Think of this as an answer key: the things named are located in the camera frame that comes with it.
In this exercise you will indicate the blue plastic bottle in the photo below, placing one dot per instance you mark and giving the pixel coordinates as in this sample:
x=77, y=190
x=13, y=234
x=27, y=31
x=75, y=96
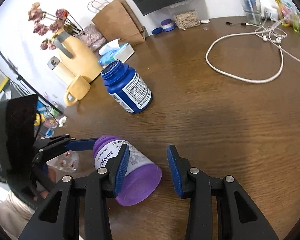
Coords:
x=124, y=84

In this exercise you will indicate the colourful snack packet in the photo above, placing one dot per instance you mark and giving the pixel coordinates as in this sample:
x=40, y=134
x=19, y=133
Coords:
x=289, y=15

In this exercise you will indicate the brown paper bag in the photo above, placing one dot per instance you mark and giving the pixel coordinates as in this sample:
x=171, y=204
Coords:
x=117, y=20

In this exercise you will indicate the cream travel tumbler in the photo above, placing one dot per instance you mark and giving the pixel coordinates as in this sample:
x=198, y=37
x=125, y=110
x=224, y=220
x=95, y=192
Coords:
x=60, y=70

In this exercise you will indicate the clear box of seeds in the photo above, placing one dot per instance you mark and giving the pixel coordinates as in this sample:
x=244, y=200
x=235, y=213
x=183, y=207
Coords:
x=184, y=15

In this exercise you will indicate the white small cap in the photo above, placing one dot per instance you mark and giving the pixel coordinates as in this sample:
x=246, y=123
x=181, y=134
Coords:
x=205, y=21

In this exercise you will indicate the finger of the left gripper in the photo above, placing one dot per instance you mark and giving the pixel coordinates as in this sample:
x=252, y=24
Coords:
x=81, y=144

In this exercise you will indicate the pink textured flower wrap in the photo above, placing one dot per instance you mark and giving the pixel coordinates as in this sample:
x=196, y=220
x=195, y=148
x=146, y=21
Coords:
x=92, y=37

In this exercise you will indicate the purple plastic bottle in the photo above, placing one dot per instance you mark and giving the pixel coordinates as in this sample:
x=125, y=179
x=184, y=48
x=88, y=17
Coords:
x=142, y=176

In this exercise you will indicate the purple white small jar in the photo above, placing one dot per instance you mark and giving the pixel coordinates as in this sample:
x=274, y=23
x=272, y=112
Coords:
x=168, y=25

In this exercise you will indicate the yellow mug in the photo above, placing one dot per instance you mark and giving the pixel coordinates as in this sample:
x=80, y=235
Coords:
x=77, y=90

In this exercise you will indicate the white earphones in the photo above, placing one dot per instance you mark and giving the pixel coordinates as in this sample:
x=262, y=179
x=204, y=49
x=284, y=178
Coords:
x=271, y=33

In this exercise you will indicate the crumpled white tissue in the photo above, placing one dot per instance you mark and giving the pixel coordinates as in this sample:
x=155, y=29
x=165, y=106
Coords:
x=62, y=121

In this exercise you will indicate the black cable plug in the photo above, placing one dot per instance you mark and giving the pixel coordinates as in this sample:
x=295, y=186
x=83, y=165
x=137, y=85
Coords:
x=242, y=24

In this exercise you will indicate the black tripod stand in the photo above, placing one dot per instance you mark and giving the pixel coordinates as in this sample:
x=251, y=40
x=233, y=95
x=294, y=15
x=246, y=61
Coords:
x=19, y=77

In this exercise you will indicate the blue small lid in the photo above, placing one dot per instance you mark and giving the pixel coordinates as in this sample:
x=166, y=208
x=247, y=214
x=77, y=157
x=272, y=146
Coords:
x=156, y=31

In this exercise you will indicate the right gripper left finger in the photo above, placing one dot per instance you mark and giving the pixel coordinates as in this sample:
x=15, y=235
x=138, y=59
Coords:
x=58, y=215

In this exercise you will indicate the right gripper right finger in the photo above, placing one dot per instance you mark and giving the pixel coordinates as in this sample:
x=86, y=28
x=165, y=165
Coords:
x=238, y=217

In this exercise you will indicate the dried pink flower bouquet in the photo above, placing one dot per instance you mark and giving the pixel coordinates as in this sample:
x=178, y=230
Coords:
x=45, y=22

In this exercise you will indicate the yellow thermos jug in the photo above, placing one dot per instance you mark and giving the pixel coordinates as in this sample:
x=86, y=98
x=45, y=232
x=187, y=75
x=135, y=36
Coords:
x=77, y=56

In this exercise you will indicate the clear glass with blue items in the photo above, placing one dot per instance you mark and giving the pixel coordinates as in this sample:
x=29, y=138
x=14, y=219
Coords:
x=252, y=9

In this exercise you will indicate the blue tissue box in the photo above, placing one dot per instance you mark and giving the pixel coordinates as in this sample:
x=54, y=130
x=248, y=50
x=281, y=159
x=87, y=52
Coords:
x=115, y=50

